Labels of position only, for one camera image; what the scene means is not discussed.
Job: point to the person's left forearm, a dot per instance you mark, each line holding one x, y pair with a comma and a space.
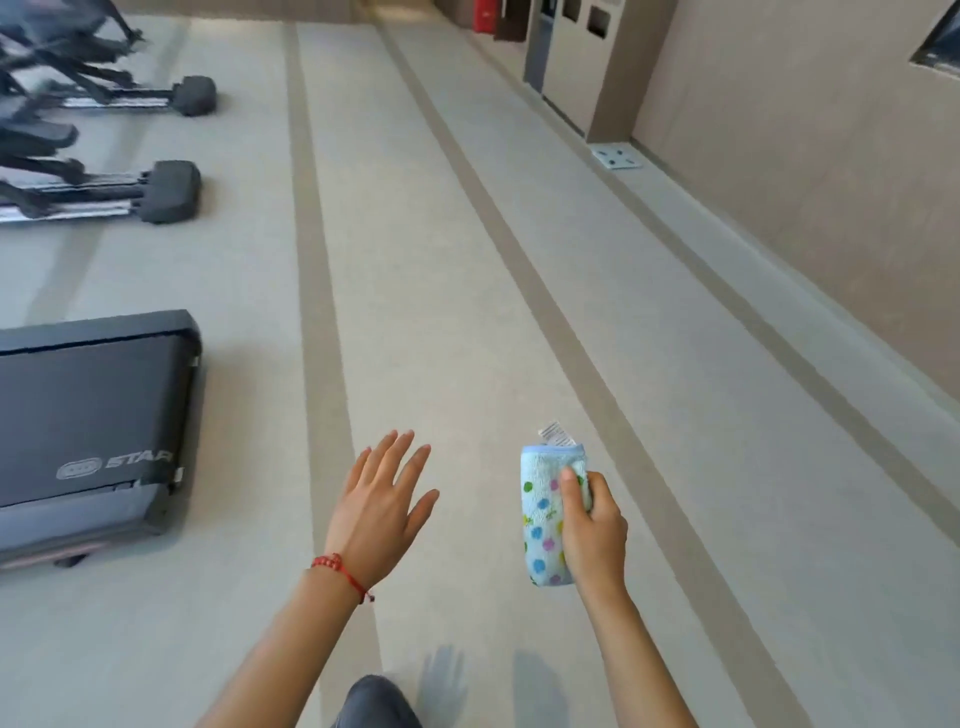
289, 652

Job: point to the person's grey trouser leg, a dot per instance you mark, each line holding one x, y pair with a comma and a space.
379, 705

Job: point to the person's left little finger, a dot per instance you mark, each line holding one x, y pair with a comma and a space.
360, 466

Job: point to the person's left thumb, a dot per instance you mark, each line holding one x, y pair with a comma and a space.
426, 510

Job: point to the person's left hand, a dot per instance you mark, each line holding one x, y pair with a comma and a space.
371, 525

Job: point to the beige waste bin cabinet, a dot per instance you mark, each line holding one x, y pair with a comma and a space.
592, 60

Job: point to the person's right forearm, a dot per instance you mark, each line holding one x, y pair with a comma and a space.
634, 660

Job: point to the silver floor socket plate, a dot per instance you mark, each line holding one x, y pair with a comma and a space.
617, 157

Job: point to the red fire extinguisher box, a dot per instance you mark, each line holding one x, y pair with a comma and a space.
485, 15

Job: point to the person's right thumb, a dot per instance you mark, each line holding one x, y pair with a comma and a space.
574, 493

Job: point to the black elliptical trainer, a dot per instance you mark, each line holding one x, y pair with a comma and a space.
90, 94
112, 191

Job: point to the person's left middle finger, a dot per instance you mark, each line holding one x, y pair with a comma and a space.
401, 456

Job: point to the person's right hand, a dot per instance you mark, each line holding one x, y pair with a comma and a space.
594, 541

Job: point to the dark framed wall screen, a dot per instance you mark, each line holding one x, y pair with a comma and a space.
941, 45

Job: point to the blue polka dot towel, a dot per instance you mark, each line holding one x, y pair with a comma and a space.
541, 517

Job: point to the black treadmill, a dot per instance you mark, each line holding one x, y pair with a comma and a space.
90, 420

